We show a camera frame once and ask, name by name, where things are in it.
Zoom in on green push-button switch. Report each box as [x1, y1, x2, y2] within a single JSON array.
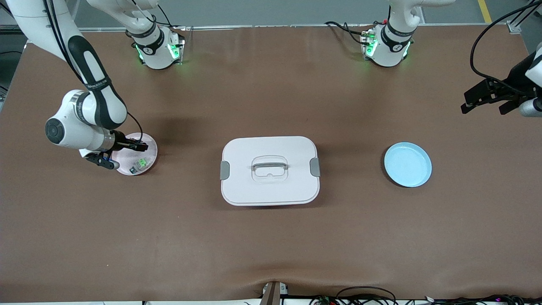
[[130, 158, 153, 175]]

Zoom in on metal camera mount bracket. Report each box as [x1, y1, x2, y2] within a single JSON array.
[[260, 281, 289, 305]]

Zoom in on brown table mat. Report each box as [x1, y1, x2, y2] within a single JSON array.
[[0, 25, 542, 302]]

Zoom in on bundled cables with connectors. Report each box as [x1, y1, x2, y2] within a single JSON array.
[[423, 294, 542, 305]]

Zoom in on aluminium frame post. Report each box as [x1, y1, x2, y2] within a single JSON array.
[[507, 0, 542, 34]]

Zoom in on pink round plate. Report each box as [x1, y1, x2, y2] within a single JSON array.
[[112, 133, 158, 176]]

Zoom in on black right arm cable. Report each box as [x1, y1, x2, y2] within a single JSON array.
[[42, 0, 144, 144]]

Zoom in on light blue round plate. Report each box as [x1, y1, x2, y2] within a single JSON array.
[[384, 142, 433, 188]]

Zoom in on black base cable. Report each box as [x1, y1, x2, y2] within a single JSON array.
[[324, 20, 373, 45], [144, 4, 187, 32]]

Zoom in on black looped cable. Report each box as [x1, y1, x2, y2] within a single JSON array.
[[336, 286, 397, 305]]

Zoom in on white lidded box grey clips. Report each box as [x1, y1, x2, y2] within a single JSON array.
[[220, 136, 321, 207]]

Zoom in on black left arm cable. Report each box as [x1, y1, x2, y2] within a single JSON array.
[[470, 2, 542, 92]]

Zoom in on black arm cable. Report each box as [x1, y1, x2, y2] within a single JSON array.
[[470, 2, 542, 92], [42, 0, 144, 144]]

